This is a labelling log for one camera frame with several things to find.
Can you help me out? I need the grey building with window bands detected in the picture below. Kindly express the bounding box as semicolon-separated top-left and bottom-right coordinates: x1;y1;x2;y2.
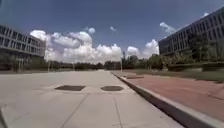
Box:
0;24;47;72

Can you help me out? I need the grey concrete kerb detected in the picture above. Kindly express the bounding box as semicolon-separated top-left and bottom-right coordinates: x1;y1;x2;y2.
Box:
110;71;224;128

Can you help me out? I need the pole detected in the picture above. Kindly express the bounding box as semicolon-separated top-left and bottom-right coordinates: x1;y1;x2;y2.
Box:
119;57;123;72

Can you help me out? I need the red brick path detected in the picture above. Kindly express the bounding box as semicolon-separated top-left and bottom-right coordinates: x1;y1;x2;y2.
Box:
113;70;224;123

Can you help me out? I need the dark grey long building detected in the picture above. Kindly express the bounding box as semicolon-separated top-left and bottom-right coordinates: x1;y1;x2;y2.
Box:
158;7;224;63

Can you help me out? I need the grey concrete slab pavement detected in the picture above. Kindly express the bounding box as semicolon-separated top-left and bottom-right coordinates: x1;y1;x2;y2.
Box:
0;69;186;128

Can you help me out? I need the dark green hedge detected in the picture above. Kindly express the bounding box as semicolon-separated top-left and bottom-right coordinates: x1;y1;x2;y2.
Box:
167;61;224;73

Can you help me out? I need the green grass strip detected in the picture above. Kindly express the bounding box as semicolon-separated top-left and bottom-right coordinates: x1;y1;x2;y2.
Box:
132;68;224;83

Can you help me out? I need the tree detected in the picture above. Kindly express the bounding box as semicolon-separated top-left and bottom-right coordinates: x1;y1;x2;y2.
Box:
187;32;212;63

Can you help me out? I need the row of trees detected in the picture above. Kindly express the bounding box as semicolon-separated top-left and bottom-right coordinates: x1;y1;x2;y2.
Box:
45;53;188;71

